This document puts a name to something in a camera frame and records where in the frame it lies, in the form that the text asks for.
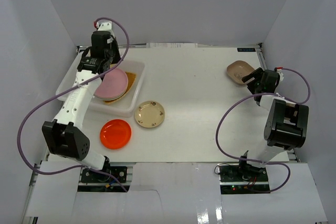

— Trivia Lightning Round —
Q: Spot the orange round plate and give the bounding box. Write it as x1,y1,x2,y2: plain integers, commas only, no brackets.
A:
99,119,132,150

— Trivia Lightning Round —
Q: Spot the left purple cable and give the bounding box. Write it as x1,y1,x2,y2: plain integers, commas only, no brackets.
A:
17,17,130,192

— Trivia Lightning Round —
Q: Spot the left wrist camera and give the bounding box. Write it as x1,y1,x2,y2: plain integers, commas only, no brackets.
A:
94,20,114,36

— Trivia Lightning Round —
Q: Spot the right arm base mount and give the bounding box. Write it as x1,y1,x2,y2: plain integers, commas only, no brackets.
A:
214,163,270,195

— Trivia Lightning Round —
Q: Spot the brown square dish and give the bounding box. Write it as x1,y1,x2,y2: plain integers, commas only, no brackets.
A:
226,60,255,86

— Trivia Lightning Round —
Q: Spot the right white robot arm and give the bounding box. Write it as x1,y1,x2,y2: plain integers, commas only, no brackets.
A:
237,67,311,182

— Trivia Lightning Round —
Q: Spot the dark table label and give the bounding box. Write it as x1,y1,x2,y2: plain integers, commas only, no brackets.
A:
237,48,256,52

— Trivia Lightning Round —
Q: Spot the paper sheet at back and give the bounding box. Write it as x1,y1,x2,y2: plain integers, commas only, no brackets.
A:
146,42,198,48

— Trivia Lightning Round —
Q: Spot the white plastic bin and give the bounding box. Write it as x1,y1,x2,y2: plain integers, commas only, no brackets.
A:
56,56,146,117

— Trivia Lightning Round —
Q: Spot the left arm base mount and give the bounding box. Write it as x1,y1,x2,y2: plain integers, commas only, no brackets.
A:
78,166,130,193

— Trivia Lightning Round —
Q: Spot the beige patterned small plate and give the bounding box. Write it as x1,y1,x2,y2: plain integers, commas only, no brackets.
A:
134,101,165,129

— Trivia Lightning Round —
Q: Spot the woven fan-shaped basket plate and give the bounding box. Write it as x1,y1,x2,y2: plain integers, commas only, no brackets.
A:
104,72,137,104

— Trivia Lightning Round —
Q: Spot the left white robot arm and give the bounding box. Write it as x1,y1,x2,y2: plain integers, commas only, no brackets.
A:
42,30,121,182

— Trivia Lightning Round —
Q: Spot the pink round plate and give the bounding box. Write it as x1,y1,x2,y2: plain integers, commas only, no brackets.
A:
94,68,128,98

